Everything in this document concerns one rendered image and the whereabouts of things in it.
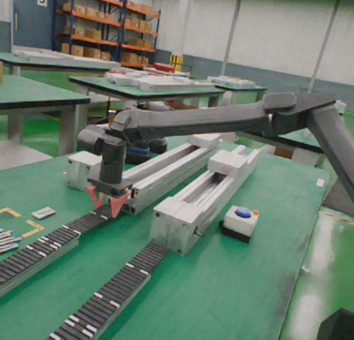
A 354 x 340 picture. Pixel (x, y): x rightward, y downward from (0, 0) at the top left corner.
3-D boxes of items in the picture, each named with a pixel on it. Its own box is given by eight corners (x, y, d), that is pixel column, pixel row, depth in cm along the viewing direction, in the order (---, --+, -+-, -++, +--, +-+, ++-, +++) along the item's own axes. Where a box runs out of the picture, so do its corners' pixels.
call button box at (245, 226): (248, 243, 86) (254, 224, 84) (214, 231, 90) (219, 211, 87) (254, 232, 93) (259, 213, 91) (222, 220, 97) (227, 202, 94)
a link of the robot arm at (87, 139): (132, 111, 78) (142, 132, 85) (95, 101, 82) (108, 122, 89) (106, 151, 73) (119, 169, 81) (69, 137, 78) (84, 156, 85)
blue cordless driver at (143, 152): (150, 168, 127) (159, 115, 119) (101, 160, 126) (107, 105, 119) (152, 162, 134) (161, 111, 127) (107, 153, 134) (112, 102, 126)
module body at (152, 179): (135, 216, 90) (139, 188, 87) (107, 204, 93) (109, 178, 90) (218, 156, 160) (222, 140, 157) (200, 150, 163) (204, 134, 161)
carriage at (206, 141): (207, 155, 138) (210, 140, 135) (184, 148, 142) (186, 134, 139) (218, 148, 152) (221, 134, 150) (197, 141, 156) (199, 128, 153)
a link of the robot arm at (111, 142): (118, 141, 74) (132, 138, 79) (95, 134, 77) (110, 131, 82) (114, 169, 77) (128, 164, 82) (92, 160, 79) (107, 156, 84)
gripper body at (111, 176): (101, 176, 87) (103, 151, 84) (133, 188, 83) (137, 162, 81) (85, 183, 81) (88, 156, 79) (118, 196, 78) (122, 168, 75)
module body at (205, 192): (197, 240, 83) (203, 212, 80) (163, 227, 87) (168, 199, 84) (255, 167, 154) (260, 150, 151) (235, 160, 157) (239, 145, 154)
